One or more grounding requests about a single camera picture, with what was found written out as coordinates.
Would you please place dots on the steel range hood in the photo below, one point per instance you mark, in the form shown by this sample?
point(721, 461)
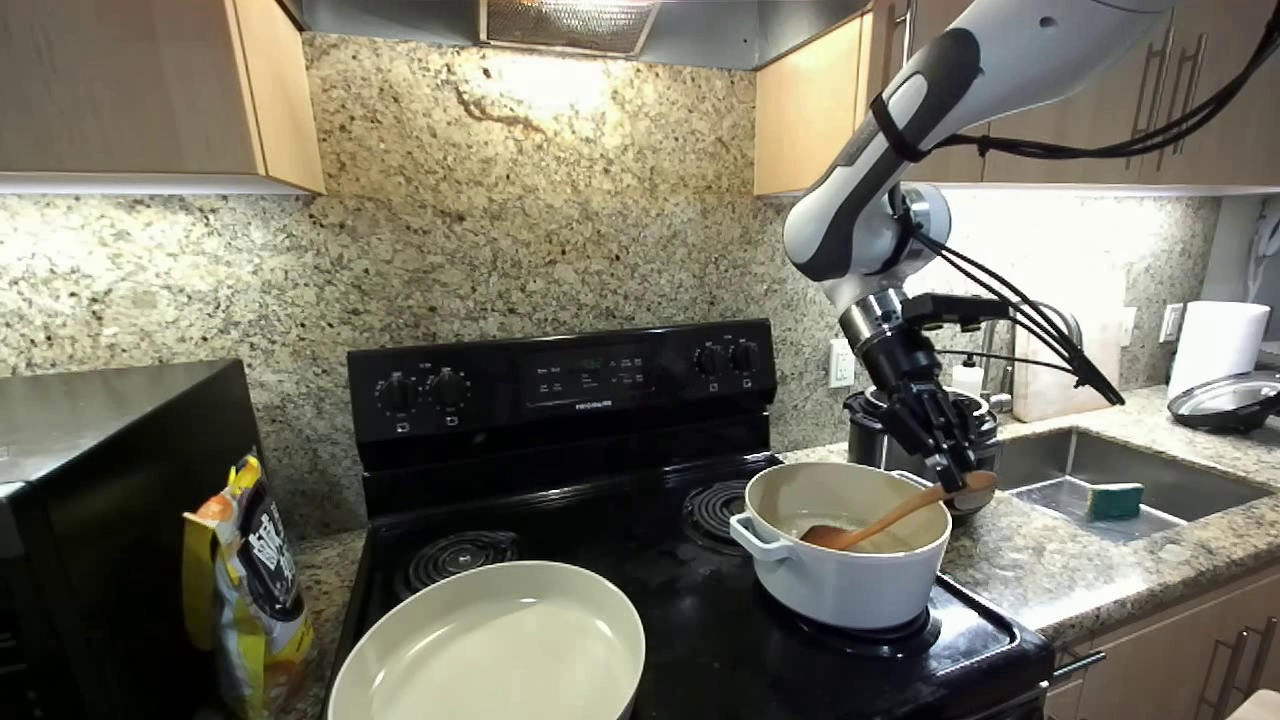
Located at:
point(401, 16)

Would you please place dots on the black coil stove burner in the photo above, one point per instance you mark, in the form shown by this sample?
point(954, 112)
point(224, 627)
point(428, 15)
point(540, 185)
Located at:
point(452, 562)
point(717, 509)

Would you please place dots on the metal kitchen faucet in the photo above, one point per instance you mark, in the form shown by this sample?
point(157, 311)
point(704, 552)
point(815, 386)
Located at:
point(992, 351)

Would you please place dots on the black steel pressure cooker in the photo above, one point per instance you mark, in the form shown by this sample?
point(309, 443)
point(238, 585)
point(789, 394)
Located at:
point(867, 426)

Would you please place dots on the black electric stove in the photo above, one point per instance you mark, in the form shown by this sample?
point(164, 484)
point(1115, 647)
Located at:
point(600, 386)

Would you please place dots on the stainless steel sink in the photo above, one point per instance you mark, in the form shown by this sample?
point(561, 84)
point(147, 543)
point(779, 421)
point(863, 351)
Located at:
point(1172, 480)

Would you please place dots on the white enamel pot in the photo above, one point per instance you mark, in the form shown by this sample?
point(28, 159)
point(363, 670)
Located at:
point(854, 585)

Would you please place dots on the green sponge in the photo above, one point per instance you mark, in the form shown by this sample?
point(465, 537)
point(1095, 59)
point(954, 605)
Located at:
point(1115, 502)

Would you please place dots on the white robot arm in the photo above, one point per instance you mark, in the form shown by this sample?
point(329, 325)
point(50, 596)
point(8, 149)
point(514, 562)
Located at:
point(1015, 55)

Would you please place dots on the wooden base cabinet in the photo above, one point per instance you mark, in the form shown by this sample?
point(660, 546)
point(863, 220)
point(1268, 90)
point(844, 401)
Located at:
point(1144, 652)

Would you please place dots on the white wall outlet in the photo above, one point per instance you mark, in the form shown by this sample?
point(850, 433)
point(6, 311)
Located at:
point(1170, 325)
point(840, 366)

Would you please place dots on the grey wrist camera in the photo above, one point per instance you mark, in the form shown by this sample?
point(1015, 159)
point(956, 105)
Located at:
point(960, 311)

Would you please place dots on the wooden wall cabinet beside hood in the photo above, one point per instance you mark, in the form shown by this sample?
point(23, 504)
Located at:
point(815, 121)

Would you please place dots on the black microwave oven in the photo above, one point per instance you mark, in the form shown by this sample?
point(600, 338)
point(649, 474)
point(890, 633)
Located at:
point(92, 532)

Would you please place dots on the wooden spoon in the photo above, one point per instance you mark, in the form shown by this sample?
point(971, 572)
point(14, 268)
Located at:
point(883, 518)

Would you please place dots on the yellow black snack bag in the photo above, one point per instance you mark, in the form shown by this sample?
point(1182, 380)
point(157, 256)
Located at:
point(254, 585)

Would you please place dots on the cream shallow bowl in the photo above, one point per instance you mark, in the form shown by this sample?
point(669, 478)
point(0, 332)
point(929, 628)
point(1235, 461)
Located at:
point(492, 652)

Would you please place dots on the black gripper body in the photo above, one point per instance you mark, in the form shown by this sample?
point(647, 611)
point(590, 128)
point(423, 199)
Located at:
point(920, 394)

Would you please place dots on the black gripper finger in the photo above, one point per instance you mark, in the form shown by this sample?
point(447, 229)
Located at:
point(977, 456)
point(940, 474)

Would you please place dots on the black pressure cooker lid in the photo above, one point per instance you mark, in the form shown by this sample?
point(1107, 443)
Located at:
point(1227, 401)

